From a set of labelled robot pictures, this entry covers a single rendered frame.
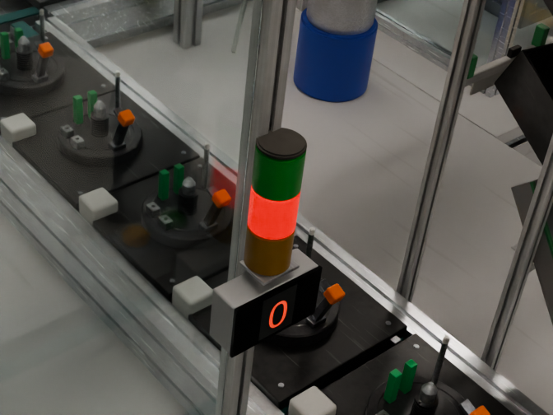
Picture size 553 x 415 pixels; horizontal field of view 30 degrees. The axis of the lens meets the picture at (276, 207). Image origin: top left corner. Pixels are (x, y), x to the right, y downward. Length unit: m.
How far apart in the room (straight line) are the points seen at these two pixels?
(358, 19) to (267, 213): 1.06
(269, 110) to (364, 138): 1.04
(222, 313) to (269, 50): 0.30
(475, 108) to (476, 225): 0.39
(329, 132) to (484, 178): 0.31
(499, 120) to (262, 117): 1.22
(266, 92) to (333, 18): 1.06
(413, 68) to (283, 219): 1.28
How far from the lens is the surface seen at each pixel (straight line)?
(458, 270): 1.76
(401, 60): 2.30
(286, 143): 1.00
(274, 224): 1.03
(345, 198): 1.86
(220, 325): 1.11
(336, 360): 1.41
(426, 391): 1.30
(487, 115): 2.17
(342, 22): 2.03
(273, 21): 0.94
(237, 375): 1.24
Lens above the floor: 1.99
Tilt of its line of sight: 38 degrees down
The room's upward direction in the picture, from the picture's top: 7 degrees clockwise
